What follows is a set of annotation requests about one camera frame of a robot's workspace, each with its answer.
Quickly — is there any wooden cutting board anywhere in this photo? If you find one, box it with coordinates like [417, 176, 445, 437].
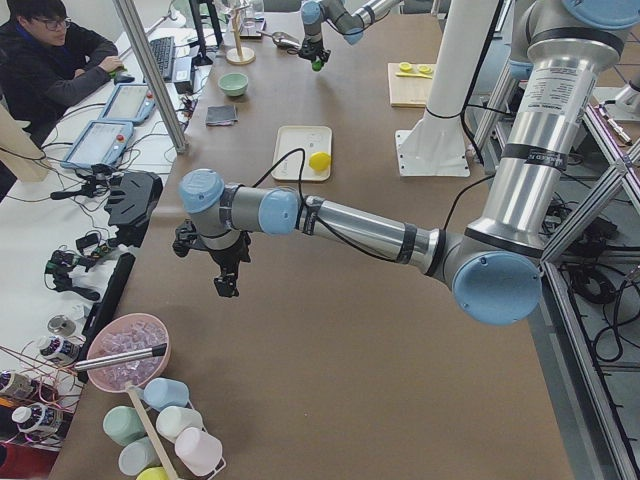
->
[387, 62, 435, 108]

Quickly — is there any pink cup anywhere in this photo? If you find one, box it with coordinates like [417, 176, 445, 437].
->
[174, 427, 223, 476]

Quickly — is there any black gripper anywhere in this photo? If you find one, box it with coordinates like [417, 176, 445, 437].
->
[298, 39, 330, 64]
[199, 230, 251, 298]

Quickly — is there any aluminium frame post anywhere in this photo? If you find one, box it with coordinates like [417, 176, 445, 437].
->
[113, 0, 188, 154]

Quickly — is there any black keyboard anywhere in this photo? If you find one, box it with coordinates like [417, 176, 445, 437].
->
[149, 36, 175, 81]

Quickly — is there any pink bowl with ice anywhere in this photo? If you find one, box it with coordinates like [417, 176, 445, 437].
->
[87, 313, 171, 393]

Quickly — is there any person in black jacket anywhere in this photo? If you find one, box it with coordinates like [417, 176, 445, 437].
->
[1, 0, 124, 146]

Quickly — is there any teach pendant far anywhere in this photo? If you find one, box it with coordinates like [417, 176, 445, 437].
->
[99, 83, 156, 125]

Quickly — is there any yellow lemon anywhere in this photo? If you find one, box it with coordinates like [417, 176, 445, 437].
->
[309, 151, 332, 173]

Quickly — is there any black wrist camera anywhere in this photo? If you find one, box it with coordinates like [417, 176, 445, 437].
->
[172, 219, 200, 258]

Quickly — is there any yellow plastic knife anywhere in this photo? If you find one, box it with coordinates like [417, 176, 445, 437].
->
[394, 72, 433, 79]

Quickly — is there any green cup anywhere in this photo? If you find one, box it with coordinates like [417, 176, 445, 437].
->
[102, 405, 146, 446]

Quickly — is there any teach pendant near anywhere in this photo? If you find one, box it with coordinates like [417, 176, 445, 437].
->
[60, 119, 134, 170]

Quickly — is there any wooden cup stand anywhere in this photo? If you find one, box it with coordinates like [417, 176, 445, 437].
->
[219, 0, 255, 66]

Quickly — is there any steel tongs handle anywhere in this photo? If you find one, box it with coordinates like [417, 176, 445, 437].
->
[74, 343, 168, 372]

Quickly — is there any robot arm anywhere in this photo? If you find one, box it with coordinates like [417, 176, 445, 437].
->
[173, 1, 639, 325]
[298, 0, 400, 72]

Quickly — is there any teach pendant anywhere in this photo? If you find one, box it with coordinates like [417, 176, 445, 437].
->
[60, 119, 134, 170]
[99, 83, 156, 125]

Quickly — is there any grey folded cloth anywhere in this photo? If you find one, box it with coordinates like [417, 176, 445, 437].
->
[205, 105, 238, 126]

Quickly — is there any metal scoop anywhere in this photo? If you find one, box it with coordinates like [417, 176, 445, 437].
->
[258, 30, 300, 50]

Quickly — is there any blue cup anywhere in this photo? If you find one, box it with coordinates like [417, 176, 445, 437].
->
[143, 377, 190, 411]

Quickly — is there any white cup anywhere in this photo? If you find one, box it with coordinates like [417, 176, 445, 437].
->
[156, 406, 204, 443]

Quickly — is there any green bowl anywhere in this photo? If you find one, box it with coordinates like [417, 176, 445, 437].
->
[217, 72, 249, 98]

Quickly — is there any white rabbit tray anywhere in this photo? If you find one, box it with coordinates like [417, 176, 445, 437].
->
[271, 125, 333, 182]

